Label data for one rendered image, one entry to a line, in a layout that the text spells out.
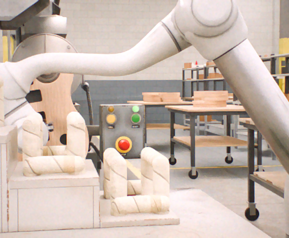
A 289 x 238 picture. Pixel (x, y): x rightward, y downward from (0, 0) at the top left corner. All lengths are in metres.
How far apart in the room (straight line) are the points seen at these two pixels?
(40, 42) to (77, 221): 1.17
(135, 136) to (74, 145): 1.08
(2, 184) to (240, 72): 0.67
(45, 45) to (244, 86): 0.91
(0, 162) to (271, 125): 0.70
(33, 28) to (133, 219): 1.25
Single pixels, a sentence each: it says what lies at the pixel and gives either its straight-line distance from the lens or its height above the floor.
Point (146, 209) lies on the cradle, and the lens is 1.13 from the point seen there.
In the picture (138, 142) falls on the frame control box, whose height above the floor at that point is 0.98.
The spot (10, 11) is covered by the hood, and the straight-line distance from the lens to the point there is 1.89.
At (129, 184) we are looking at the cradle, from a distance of 1.31.
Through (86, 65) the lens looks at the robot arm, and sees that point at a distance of 1.62.
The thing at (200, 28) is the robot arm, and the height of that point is 1.32.
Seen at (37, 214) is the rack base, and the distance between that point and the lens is 1.09.
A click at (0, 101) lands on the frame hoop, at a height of 1.16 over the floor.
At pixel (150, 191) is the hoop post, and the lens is 1.31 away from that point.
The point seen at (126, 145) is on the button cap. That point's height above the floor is 0.98.
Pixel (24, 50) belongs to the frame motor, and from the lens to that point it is 2.17.
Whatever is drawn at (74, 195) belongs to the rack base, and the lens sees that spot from 1.09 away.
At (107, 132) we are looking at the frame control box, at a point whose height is 1.02.
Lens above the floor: 1.18
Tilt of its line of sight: 3 degrees down
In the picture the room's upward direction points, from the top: straight up
